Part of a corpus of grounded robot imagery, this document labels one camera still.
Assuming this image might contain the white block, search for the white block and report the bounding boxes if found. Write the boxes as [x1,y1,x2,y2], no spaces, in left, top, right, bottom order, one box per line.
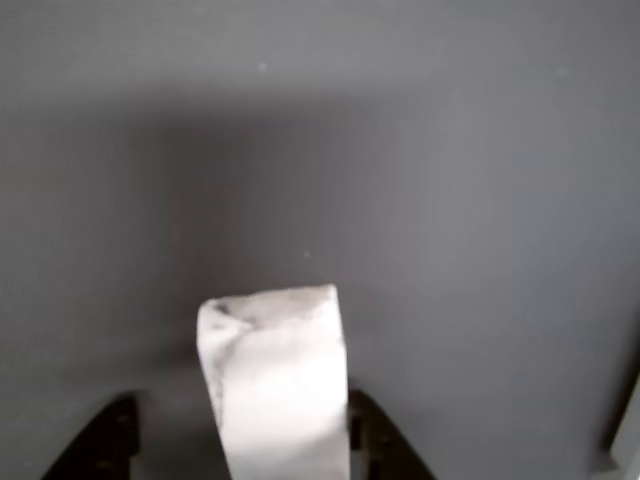
[195,283,350,480]

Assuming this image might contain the grey table mat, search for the grey table mat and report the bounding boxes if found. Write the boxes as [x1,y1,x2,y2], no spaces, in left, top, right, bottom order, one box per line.
[0,0,640,480]

